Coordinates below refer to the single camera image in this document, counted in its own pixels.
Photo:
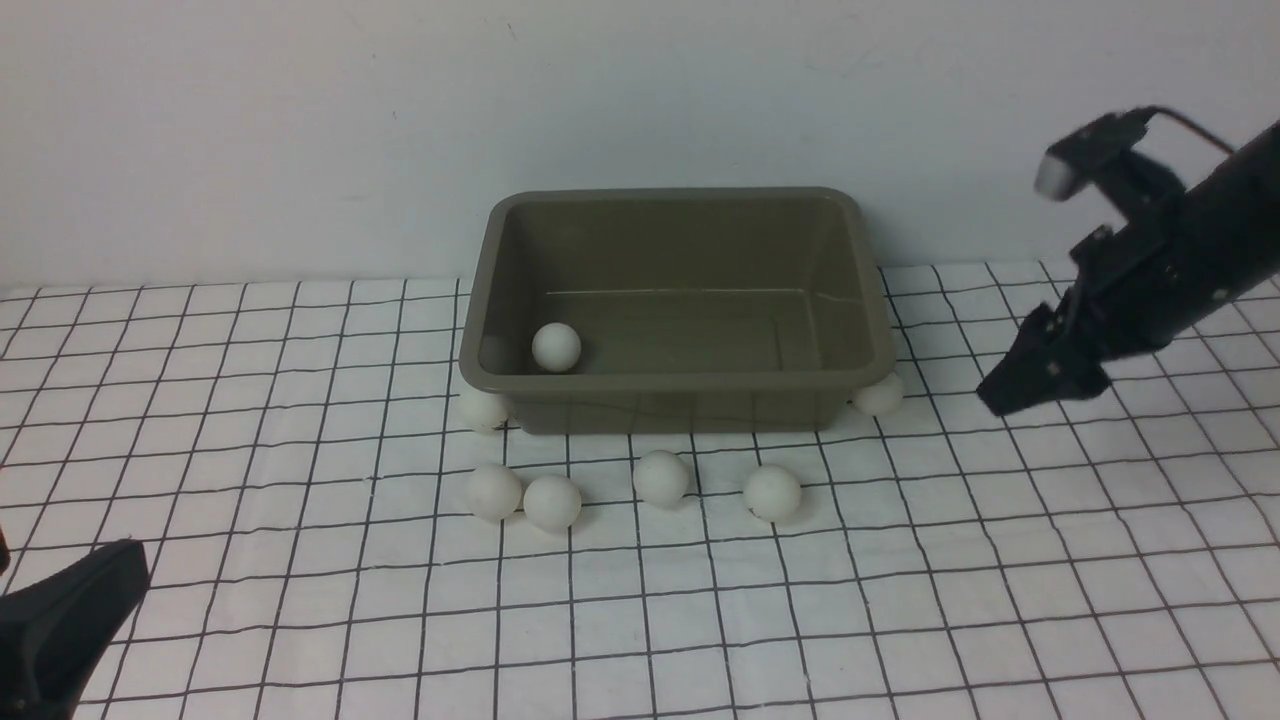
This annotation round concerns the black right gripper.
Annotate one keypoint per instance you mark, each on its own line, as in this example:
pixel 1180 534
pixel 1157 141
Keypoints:
pixel 1135 291

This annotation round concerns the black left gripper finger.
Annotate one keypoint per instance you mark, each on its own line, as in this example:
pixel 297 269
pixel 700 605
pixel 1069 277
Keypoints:
pixel 54 632

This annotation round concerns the white ball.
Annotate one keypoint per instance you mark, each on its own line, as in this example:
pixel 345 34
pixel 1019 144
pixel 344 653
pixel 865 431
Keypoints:
pixel 881 398
pixel 482 412
pixel 772 493
pixel 552 503
pixel 661 479
pixel 493 492
pixel 556 347

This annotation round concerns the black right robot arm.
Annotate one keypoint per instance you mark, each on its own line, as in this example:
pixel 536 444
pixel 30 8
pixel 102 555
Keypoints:
pixel 1254 171

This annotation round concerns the white grid-pattern tablecloth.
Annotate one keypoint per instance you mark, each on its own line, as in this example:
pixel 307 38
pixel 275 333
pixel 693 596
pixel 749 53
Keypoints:
pixel 292 457

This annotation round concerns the olive green plastic bin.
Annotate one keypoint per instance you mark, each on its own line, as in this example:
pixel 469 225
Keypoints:
pixel 700 310

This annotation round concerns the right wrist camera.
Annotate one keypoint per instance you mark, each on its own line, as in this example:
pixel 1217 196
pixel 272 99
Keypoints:
pixel 1103 154

